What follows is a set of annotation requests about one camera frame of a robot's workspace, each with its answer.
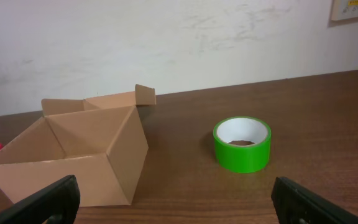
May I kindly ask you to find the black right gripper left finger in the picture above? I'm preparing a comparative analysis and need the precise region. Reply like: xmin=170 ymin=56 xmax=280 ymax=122
xmin=0 ymin=175 xmax=80 ymax=224

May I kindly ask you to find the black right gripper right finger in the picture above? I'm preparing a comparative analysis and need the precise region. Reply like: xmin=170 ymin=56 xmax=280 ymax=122
xmin=271 ymin=177 xmax=358 ymax=224

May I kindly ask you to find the cardboard box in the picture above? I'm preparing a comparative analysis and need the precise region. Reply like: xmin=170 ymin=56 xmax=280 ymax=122
xmin=0 ymin=85 xmax=156 ymax=207

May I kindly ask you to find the green tape roll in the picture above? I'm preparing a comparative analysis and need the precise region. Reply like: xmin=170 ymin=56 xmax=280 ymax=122
xmin=213 ymin=116 xmax=272 ymax=173

